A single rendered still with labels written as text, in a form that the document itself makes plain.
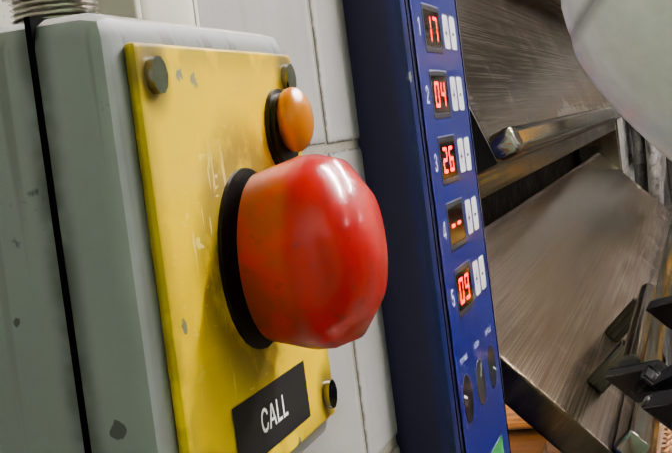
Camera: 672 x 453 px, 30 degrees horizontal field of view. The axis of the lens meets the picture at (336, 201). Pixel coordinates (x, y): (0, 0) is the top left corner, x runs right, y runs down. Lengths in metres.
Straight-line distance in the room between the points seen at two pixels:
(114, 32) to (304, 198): 0.05
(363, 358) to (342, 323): 0.36
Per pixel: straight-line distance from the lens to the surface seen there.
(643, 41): 0.50
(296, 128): 0.28
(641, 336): 0.96
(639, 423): 0.91
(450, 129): 0.71
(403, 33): 0.63
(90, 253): 0.22
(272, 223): 0.24
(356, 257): 0.24
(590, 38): 0.52
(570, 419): 0.88
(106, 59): 0.22
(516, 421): 1.22
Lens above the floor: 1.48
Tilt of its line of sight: 3 degrees down
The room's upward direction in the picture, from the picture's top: 7 degrees counter-clockwise
